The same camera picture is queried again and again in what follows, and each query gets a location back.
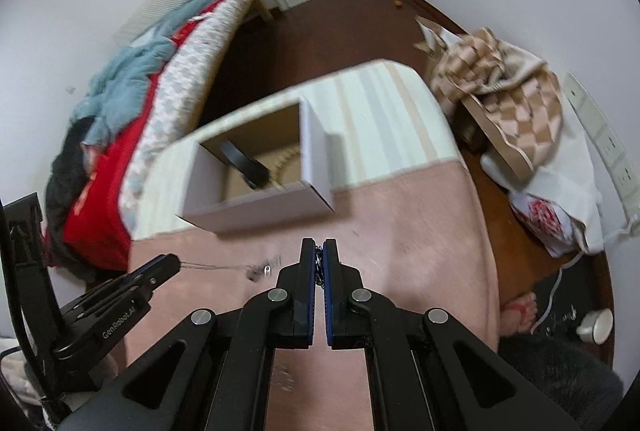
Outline thin silver necklace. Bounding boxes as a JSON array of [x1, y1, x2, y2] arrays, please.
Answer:
[[177, 254, 284, 282]]

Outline white power strip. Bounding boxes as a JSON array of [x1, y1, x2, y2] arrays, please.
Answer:
[[562, 72, 639, 236]]

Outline blue blanket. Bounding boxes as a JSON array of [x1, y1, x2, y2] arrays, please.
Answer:
[[70, 0, 216, 149]]

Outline brown checkered cloth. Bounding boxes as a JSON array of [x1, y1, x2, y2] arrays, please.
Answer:
[[414, 16, 563, 183]]

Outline white cardboard box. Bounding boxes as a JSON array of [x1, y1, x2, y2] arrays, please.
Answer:
[[177, 98, 334, 235]]

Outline white plastic bag red print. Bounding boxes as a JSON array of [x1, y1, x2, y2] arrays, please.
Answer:
[[480, 125, 603, 258]]

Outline dark fuzzy clothing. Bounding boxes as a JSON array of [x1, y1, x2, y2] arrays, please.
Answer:
[[498, 333, 624, 430]]

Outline red blanket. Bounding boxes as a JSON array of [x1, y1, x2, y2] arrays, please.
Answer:
[[63, 0, 244, 273]]

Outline black smart band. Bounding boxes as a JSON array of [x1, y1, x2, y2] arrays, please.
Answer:
[[219, 139, 271, 189]]

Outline black fuzzy garment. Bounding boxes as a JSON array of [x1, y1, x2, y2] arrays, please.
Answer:
[[44, 117, 94, 281]]

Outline white cable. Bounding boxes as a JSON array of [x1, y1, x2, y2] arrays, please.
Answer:
[[529, 219, 637, 337]]

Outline person's foot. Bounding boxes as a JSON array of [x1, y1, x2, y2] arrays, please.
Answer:
[[499, 292, 538, 337]]

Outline wooden bead bracelet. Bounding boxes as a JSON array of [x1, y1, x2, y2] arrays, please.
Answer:
[[267, 145, 303, 190]]

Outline bed with checkered mattress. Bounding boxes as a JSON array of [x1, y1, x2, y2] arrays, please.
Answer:
[[117, 0, 258, 236]]

